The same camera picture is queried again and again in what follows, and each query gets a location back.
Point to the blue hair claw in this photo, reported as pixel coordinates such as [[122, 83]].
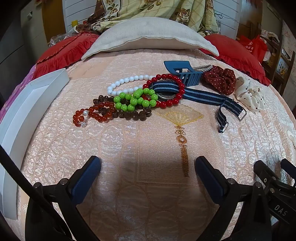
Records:
[[189, 77]]

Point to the wooden shelf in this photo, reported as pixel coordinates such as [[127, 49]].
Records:
[[281, 62]]

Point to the yellow container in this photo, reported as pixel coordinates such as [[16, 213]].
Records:
[[74, 23]]

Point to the pink floral blanket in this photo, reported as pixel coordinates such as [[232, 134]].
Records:
[[13, 92]]

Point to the beige pillow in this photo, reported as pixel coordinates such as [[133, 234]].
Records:
[[148, 32]]

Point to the floral checked quilt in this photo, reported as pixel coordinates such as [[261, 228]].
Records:
[[161, 9]]

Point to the wooden door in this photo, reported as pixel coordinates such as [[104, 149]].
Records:
[[53, 14]]

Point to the peach quilted bedspread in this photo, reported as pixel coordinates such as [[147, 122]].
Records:
[[138, 143]]

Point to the cream polka-dot scrunchie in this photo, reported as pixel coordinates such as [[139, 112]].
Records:
[[249, 95]]

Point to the red ruffled round pillow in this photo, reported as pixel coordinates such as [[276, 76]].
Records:
[[62, 52]]

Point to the grey refrigerator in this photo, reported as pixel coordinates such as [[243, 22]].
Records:
[[30, 34]]

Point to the white jewelry box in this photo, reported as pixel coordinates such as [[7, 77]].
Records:
[[20, 111]]

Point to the red shopping bag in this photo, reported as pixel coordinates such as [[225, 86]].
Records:
[[252, 46]]

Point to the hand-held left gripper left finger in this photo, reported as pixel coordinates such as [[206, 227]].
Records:
[[86, 178]]

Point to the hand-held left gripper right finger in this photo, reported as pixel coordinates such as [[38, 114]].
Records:
[[209, 180]]

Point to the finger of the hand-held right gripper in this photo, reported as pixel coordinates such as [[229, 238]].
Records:
[[289, 170], [263, 172]]

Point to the red polka-dot scrunchie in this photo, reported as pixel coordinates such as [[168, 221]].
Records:
[[219, 80]]

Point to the clear plastic bag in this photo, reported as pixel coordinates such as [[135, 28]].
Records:
[[57, 39]]

